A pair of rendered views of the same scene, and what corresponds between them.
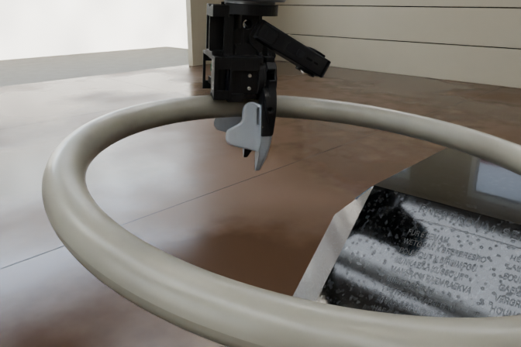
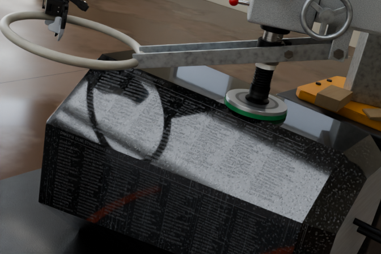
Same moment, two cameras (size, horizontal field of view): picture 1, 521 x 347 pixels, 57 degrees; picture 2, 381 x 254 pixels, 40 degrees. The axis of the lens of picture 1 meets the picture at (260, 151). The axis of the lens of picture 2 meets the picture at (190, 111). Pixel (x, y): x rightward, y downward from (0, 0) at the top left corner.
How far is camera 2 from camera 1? 1.41 m
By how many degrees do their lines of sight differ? 10
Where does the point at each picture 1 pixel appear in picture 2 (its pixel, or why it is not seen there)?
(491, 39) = not seen: outside the picture
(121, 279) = (22, 43)
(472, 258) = (123, 77)
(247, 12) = not seen: outside the picture
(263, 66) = (63, 5)
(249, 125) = (56, 24)
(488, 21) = not seen: outside the picture
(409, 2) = not seen: outside the picture
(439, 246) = (115, 74)
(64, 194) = (8, 30)
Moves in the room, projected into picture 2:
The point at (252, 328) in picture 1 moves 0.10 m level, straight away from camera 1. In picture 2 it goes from (43, 51) to (47, 42)
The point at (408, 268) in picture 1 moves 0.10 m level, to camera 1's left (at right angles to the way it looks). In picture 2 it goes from (104, 80) to (77, 76)
